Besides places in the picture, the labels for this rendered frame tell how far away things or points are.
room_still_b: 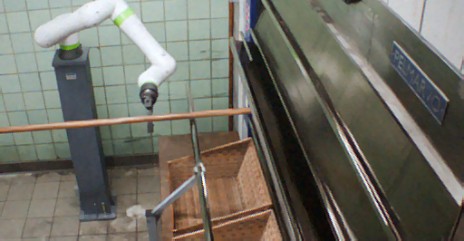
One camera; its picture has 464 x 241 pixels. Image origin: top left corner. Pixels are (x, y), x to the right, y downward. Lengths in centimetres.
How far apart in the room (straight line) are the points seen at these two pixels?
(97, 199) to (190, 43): 124
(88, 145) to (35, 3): 101
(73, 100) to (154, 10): 83
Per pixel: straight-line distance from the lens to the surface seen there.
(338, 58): 147
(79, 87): 307
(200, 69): 365
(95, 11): 254
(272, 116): 198
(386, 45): 116
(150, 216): 222
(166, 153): 318
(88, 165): 338
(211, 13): 349
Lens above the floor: 246
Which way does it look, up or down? 32 degrees down
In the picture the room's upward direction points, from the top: straight up
